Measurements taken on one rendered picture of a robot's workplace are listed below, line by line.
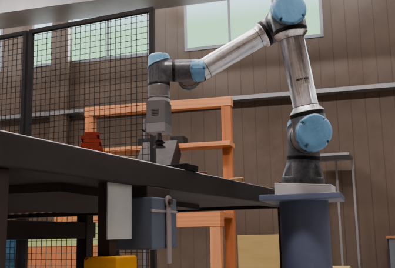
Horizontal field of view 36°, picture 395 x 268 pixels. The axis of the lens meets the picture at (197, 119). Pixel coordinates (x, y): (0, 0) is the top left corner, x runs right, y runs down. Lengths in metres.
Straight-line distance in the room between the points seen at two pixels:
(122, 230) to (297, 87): 0.91
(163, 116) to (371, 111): 7.17
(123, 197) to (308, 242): 0.90
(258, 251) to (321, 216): 2.86
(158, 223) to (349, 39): 7.98
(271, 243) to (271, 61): 4.82
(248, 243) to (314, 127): 3.04
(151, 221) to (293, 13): 0.95
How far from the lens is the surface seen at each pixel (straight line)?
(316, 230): 2.11
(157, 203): 1.45
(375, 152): 8.93
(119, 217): 1.35
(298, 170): 2.13
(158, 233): 1.45
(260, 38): 2.20
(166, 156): 6.18
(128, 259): 1.33
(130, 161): 1.38
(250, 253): 4.97
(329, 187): 2.08
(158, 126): 1.98
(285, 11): 2.07
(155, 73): 2.03
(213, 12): 9.75
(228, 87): 9.35
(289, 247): 2.12
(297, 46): 2.07
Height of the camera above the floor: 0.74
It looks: 11 degrees up
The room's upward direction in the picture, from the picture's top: 1 degrees counter-clockwise
